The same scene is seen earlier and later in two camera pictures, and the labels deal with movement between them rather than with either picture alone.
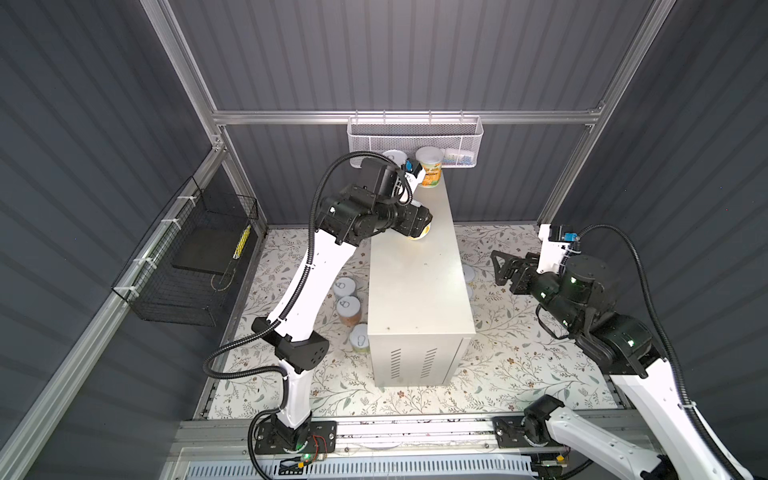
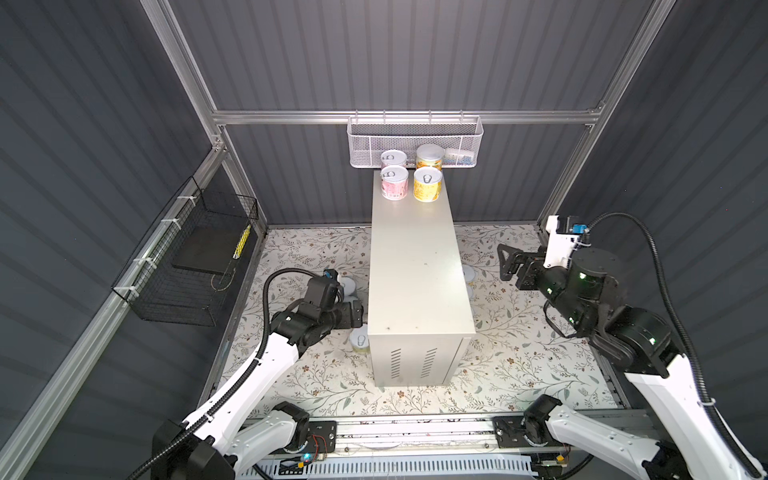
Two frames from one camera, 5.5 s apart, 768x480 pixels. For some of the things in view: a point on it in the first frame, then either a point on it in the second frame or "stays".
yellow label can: x=359 y=339 stays
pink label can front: x=396 y=156 stays
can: x=425 y=230 -> x=427 y=183
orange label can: x=430 y=158 stays
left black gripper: x=411 y=218 -> x=346 y=320
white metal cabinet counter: x=420 y=318 stays
